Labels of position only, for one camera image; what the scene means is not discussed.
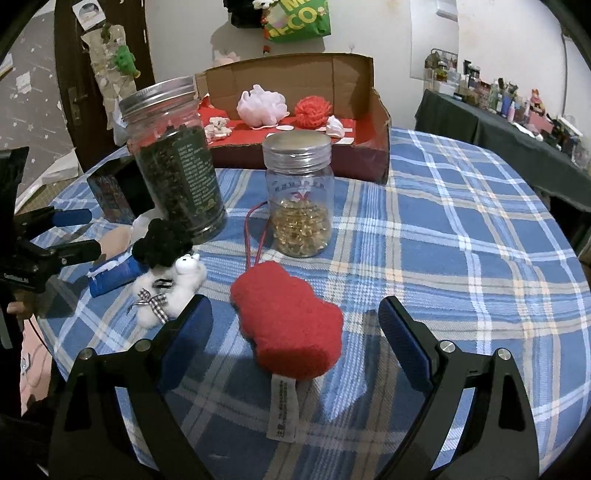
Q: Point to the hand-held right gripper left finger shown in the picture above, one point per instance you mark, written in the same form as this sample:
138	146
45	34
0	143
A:
189	337

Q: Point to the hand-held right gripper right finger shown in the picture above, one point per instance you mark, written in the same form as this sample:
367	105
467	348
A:
404	341

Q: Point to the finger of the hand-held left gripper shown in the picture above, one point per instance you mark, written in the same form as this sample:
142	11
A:
71	217
78	251

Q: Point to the white plush bear checkered bow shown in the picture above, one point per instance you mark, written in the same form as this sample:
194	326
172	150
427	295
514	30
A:
182	286

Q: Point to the black scrunchie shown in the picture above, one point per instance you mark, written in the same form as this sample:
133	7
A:
161	242

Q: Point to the red plush pillow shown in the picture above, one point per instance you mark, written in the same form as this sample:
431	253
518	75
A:
286	323

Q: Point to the cardboard box red inside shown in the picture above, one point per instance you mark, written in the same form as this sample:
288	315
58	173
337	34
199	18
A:
360	161

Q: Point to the white bath pouf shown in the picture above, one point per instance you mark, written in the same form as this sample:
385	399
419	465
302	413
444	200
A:
261	104

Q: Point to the small white item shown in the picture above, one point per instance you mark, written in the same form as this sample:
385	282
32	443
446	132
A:
334	125

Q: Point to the red bath pouf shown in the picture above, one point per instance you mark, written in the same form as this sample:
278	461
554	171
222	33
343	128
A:
314	110

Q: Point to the person's left hand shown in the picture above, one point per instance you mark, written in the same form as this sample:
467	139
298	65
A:
16	310

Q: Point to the floral tin box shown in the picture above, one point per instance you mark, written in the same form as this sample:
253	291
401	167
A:
108	194

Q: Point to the blue plaid tablecloth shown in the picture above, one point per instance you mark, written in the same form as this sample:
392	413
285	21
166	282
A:
461	277

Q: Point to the tall jar metal lid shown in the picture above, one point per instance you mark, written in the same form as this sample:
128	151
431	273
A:
180	184

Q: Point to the pink printed clothing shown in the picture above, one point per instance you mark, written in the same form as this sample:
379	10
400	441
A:
34	369

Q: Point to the dark wooden door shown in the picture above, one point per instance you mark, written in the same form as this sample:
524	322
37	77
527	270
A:
69	55

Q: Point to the clear hanging organizer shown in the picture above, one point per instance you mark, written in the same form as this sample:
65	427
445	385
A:
104	69

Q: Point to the small jar golden capsules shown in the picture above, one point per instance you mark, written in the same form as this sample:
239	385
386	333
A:
300	221

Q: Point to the green plush toy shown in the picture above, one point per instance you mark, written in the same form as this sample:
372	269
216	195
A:
124	57

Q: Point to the door photo paper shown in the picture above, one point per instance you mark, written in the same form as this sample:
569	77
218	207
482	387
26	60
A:
87	8

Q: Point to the pink plush pig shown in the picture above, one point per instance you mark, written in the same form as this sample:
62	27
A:
226	57

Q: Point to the desk with dark cloth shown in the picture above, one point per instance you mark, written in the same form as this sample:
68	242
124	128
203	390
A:
461	120

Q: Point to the row of cosmetic bottles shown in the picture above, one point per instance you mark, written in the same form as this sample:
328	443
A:
508	101

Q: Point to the black backpack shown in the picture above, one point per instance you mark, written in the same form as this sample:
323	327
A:
240	14

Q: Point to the green tote bag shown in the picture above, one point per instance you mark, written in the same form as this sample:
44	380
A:
300	23

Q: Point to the wall mirror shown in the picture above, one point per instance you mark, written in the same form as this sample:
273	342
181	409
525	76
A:
434	46

